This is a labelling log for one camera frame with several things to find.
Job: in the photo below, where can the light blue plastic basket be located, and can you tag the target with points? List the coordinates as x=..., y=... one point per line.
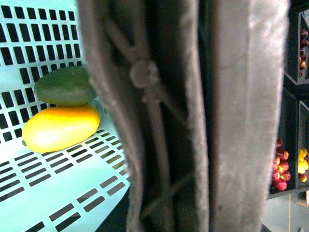
x=62, y=169

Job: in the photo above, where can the yellow mango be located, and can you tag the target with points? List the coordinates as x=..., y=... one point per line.
x=57, y=128

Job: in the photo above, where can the brown basket handle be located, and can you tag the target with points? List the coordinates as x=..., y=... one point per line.
x=194, y=89

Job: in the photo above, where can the green avocado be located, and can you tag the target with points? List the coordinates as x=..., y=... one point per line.
x=68, y=86

